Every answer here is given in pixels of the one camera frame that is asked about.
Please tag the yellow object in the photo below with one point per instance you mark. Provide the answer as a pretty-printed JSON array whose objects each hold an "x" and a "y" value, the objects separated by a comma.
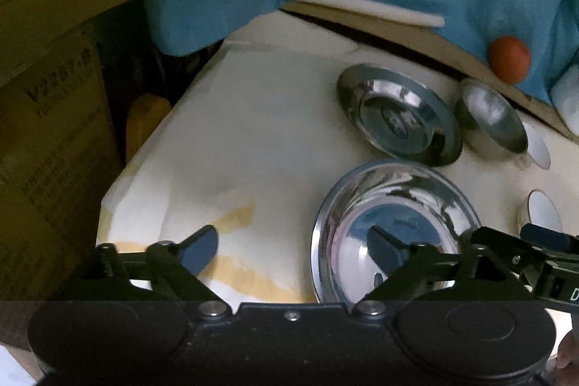
[{"x": 145, "y": 123}]

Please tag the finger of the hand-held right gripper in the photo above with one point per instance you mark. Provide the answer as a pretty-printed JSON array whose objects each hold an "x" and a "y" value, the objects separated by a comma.
[
  {"x": 502, "y": 243},
  {"x": 549, "y": 237}
]

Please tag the person's right hand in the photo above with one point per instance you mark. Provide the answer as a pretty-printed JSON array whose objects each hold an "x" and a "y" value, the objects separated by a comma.
[{"x": 569, "y": 352}]

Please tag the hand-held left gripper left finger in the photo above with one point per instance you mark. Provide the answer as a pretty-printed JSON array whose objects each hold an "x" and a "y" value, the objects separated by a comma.
[{"x": 201, "y": 249}]

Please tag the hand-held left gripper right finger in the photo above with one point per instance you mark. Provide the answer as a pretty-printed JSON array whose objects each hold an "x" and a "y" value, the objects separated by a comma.
[{"x": 383, "y": 248}]

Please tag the small steel bowl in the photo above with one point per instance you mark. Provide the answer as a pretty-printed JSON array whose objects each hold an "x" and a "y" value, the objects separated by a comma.
[{"x": 488, "y": 119}]

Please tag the large steel bowl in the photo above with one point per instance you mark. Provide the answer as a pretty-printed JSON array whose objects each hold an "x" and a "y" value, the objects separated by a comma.
[{"x": 362, "y": 209}]

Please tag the steel plate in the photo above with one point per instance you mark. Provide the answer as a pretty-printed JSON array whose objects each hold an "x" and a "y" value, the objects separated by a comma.
[{"x": 398, "y": 114}]

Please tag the orange ball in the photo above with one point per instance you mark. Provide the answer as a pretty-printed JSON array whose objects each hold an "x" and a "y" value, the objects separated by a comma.
[{"x": 510, "y": 59}]

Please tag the large cardboard box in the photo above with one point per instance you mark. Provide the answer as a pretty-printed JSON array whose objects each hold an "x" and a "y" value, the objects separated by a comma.
[{"x": 49, "y": 169}]

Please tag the white foam stick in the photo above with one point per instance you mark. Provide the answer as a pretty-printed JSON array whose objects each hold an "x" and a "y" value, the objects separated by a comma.
[{"x": 362, "y": 4}]

